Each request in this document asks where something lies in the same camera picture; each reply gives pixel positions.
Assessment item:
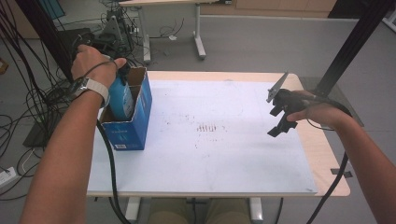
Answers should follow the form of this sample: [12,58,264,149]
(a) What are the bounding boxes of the white power strip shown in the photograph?
[0,166,17,189]

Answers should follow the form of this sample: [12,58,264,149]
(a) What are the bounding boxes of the black box on floor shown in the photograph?
[57,27,96,63]

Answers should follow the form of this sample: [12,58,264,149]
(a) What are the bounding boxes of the black tape piece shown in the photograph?
[330,167,354,179]

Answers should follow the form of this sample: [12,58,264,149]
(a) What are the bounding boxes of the thick black metal post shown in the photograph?
[309,0,396,105]

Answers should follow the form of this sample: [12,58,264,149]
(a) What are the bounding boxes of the blue cardboard box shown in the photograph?
[99,66,153,151]

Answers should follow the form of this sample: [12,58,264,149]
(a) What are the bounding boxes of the hand-held gripper cable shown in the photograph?
[306,92,354,224]
[95,119,132,224]

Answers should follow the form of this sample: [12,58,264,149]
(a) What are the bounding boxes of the dark slanted metal post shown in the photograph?
[15,0,88,91]

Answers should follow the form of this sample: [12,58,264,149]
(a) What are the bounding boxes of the blue bottle with white cap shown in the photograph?
[107,73,136,122]

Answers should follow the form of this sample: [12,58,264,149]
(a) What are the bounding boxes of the person's right hand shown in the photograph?
[286,90,352,131]

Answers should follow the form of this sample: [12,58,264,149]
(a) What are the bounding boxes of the light wooden table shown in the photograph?
[86,70,351,224]

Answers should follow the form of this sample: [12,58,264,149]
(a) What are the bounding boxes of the white-legged desk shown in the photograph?
[118,0,233,64]

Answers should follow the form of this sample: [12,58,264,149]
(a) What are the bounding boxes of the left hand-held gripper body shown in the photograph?
[92,15,125,59]

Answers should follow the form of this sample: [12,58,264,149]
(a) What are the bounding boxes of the white table mat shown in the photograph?
[87,78,318,195]

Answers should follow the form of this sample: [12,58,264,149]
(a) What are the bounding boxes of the left hand-held gripper cable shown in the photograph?
[95,119,132,224]

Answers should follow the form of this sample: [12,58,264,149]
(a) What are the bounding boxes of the person's left hand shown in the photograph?
[70,44,128,90]

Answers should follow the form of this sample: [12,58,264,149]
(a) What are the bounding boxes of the person's khaki trousers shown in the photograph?
[144,197,255,224]

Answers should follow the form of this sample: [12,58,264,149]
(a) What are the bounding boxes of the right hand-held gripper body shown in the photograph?
[265,71,310,116]

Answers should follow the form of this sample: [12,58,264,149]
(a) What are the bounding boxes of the tangle of black floor cables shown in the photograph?
[0,0,141,202]

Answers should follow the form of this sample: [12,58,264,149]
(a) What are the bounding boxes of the wristwatch with beige strap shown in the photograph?
[68,77,110,108]

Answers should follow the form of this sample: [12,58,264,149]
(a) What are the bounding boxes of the dark grey floor mat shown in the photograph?
[298,77,364,128]

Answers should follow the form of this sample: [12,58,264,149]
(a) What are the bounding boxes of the right hand-held gripper cable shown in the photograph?
[306,92,354,224]

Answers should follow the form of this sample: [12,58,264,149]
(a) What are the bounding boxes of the black flat floor plate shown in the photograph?
[22,120,50,148]

